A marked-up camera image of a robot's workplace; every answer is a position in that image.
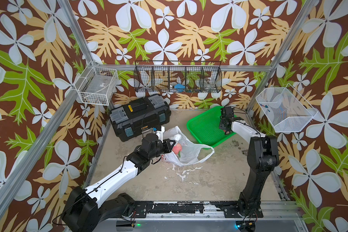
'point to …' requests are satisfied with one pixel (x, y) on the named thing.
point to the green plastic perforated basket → (204, 127)
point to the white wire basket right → (287, 110)
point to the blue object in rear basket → (180, 87)
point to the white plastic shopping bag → (189, 150)
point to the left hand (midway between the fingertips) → (176, 140)
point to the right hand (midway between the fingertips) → (225, 124)
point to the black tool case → (138, 116)
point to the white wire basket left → (96, 85)
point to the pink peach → (177, 149)
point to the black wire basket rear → (178, 76)
